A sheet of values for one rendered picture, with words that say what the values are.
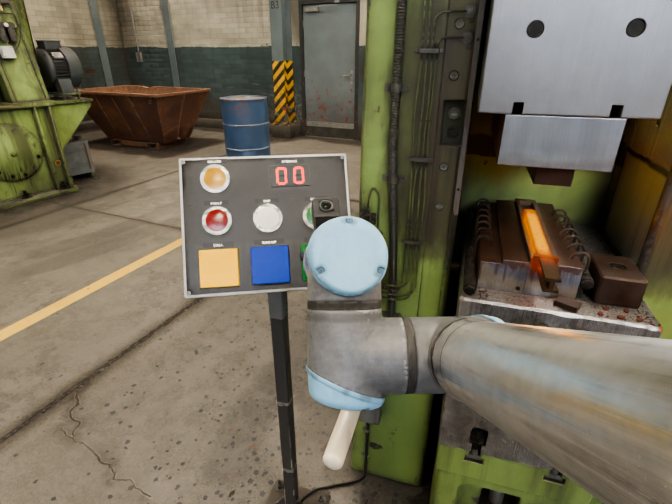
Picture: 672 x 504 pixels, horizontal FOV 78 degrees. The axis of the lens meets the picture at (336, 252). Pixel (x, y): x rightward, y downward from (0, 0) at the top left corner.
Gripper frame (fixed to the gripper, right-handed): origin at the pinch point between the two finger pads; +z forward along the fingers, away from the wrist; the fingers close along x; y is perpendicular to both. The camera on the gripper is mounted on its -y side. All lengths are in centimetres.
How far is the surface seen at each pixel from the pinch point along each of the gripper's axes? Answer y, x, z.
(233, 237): -5.2, -17.0, 2.5
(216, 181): -16.6, -19.7, 2.1
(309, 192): -13.6, -1.3, 2.5
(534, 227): -5, 53, 12
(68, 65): -253, -228, 389
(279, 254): -1.2, -8.1, 1.8
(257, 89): -359, -37, 671
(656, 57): -28, 55, -24
